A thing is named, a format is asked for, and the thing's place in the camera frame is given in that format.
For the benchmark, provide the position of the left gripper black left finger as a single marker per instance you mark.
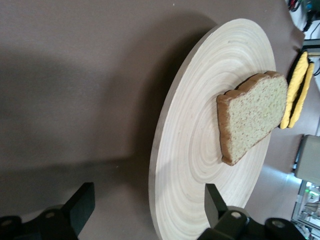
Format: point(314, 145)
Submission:
point(80, 207)

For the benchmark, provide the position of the yellow quilted oven mitt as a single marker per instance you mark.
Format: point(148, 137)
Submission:
point(305, 95)
point(295, 87)

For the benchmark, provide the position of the aluminium frame equipment rack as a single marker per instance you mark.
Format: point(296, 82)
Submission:
point(308, 212)

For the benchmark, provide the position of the brown table cover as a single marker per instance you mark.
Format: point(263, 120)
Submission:
point(75, 75)

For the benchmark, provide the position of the round wooden plate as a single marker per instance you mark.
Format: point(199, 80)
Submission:
point(200, 175)

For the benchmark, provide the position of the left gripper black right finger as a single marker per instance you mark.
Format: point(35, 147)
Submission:
point(215, 207)

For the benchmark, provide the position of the grey metal bracket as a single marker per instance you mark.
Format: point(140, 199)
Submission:
point(311, 46)

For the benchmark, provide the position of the grey cabinet box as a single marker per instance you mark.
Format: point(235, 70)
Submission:
point(308, 157)

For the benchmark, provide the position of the bread slice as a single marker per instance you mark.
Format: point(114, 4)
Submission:
point(255, 117)

